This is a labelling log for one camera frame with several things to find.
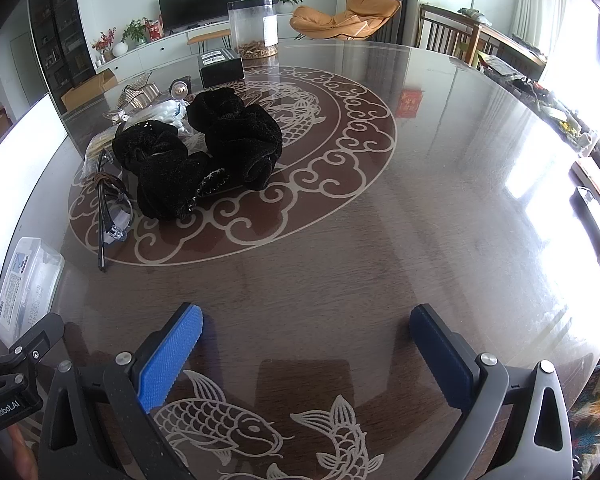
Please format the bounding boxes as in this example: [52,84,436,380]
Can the cardboard box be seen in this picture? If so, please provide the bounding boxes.
[60,69,118,111]

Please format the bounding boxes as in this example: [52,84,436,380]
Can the white board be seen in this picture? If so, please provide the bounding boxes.
[0,91,72,196]

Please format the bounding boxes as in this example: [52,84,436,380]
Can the white television cabinet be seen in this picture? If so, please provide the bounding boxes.
[94,10,301,73]

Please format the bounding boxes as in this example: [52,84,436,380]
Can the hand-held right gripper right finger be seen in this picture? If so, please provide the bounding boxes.
[409,304,573,480]

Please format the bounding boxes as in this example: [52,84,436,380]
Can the black velvet scrunchie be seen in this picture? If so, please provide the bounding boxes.
[186,91,284,190]

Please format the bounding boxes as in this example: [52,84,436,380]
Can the clear plastic canister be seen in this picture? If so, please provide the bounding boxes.
[227,0,279,61]

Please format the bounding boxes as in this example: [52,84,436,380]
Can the clear plastic box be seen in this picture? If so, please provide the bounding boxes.
[0,237,65,346]

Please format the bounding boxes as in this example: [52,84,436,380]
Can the orange top bench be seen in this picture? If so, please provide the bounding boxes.
[186,27,231,53]

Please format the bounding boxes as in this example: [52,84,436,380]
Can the wooden chair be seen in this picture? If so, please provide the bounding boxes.
[419,3,481,61]

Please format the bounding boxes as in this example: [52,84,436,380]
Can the cotton swab packet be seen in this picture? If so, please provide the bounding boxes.
[82,100,196,178]

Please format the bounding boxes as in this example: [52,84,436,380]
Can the black scrunchie with rhinestones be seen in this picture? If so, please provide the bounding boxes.
[112,121,231,221]

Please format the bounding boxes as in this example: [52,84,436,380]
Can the orange lounge chair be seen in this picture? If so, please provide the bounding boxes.
[290,0,402,42]

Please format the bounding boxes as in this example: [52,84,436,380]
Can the black frame glasses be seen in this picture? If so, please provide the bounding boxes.
[92,152,133,272]

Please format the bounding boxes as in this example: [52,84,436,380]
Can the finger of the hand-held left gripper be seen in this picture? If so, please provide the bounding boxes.
[0,300,66,378]

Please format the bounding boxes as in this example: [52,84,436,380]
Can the black television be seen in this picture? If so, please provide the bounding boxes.
[158,0,242,31]

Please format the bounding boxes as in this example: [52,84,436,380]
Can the black box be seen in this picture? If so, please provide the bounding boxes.
[199,49,244,87]

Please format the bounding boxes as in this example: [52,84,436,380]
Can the black display shelf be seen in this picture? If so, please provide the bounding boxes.
[27,0,101,111]

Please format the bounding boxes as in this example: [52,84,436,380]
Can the red flowers in white vase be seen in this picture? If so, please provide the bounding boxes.
[92,27,128,58]

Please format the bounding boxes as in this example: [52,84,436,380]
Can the wooden side table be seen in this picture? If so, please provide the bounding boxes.
[472,22,548,81]

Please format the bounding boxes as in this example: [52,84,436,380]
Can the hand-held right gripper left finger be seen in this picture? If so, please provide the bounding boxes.
[39,302,203,480]

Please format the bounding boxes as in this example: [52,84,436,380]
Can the leafy potted plant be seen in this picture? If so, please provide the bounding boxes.
[121,17,153,48]

